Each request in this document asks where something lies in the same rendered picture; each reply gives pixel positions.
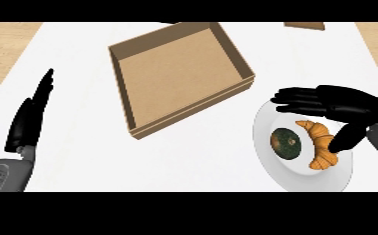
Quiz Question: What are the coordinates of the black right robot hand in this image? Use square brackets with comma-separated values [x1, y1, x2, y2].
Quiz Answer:
[269, 84, 378, 154]

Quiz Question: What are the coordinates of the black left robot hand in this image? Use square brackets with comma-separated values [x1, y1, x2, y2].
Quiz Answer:
[4, 68, 57, 154]

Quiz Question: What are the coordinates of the dark green squash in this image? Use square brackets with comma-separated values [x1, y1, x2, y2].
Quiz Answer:
[269, 127, 303, 161]

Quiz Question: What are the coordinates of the white round plate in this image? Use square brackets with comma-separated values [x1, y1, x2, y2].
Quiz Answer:
[253, 99, 355, 193]

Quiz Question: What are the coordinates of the brown cardboard piece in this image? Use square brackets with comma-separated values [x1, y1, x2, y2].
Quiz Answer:
[284, 22, 327, 31]

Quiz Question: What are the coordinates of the brown cardboard box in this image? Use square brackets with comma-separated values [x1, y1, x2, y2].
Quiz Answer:
[108, 22, 258, 141]

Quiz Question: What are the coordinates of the golden brown croissant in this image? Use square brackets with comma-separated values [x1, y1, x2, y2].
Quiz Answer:
[295, 120, 340, 171]

